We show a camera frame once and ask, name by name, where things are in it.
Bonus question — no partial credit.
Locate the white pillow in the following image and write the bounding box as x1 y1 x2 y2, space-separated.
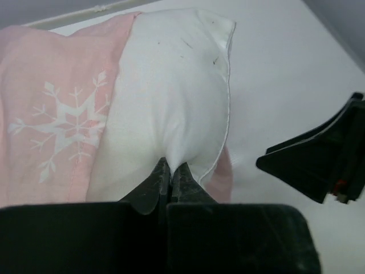
86 9 236 203

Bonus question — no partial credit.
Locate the pink printed pillowcase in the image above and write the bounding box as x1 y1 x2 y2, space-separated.
0 11 234 211

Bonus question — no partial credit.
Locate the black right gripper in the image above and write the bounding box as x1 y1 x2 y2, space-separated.
256 92 364 204

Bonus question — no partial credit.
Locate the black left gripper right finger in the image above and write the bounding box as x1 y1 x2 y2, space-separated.
166 164 319 273

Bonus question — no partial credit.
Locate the aluminium back table rail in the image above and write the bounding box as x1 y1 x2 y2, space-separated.
22 0 155 30

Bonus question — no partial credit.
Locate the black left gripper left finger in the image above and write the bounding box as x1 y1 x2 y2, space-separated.
1 159 170 273

